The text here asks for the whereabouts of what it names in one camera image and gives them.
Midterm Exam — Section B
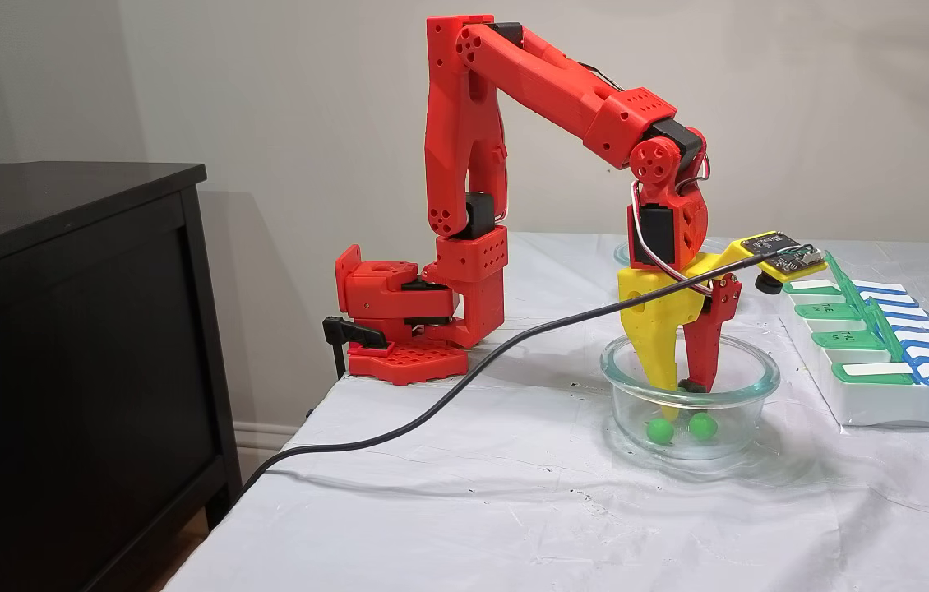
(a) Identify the white tablecloth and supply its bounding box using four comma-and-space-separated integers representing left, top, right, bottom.
164, 232, 929, 592

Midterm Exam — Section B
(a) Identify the glass bowl for red balls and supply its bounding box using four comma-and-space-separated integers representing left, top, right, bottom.
614, 238, 733, 268

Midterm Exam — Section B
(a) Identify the weekly pill organizer box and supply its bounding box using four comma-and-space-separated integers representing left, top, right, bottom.
779, 251, 929, 432

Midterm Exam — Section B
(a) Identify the glass bowl for green balls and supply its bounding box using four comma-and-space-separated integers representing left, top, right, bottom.
600, 331, 780, 461

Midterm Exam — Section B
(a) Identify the black camera cable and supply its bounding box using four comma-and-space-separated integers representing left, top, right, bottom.
238, 247, 802, 498

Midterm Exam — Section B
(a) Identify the black wooden cabinet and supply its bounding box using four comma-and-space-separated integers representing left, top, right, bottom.
0, 162, 243, 592

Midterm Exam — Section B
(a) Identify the white baseboard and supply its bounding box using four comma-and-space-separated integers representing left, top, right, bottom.
233, 421, 301, 476

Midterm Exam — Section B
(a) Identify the black table clamp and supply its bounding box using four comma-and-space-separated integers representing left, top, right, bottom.
323, 316, 390, 381

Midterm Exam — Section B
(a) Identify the black camera board yellow mount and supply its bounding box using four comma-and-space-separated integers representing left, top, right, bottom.
740, 232, 829, 295

